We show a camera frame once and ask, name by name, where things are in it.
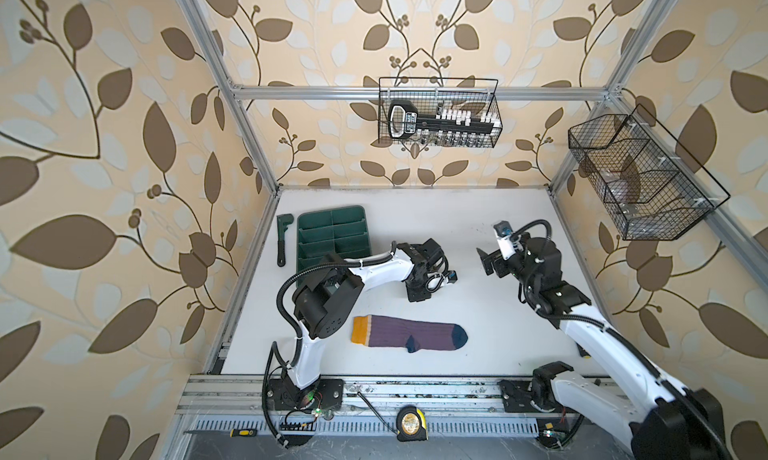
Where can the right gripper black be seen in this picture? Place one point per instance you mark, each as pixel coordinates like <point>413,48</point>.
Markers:
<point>497,262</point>

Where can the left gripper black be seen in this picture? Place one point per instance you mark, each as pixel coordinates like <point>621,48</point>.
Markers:
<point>418,295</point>

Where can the green divided organizer tray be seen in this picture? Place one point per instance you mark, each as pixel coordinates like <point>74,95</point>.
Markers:
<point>341,231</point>

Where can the purple striped sock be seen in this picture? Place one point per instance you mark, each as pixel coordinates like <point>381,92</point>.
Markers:
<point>377,331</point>

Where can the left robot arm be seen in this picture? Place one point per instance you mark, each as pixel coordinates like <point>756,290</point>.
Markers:
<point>317,301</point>

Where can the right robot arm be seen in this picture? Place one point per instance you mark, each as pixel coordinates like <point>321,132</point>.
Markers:
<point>656,416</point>

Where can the yellow black tape measure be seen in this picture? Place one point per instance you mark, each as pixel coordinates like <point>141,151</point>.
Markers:
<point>411,425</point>

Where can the yellow black screwdriver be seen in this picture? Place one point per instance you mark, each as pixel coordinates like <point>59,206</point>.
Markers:
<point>231,433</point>

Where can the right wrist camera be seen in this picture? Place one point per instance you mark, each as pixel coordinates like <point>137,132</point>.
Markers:
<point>506,242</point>

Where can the black socket set rail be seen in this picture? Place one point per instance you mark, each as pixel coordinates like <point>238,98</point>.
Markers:
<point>404,121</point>

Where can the wire basket back wall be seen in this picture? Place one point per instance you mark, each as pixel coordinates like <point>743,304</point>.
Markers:
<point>475,95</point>

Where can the wire basket wall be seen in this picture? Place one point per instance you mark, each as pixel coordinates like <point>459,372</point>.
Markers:
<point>475,95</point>
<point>653,187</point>

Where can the green handled tool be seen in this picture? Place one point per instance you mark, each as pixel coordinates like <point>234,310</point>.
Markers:
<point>282,223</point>

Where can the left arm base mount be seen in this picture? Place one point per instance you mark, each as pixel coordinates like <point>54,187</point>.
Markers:
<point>291,414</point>

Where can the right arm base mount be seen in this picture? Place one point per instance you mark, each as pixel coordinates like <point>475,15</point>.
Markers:
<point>557,425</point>

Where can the wire basket right wall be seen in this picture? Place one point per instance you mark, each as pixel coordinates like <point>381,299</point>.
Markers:
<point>653,187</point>

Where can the aluminium frame rail front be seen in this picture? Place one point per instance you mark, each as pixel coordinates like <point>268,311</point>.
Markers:
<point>453,406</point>

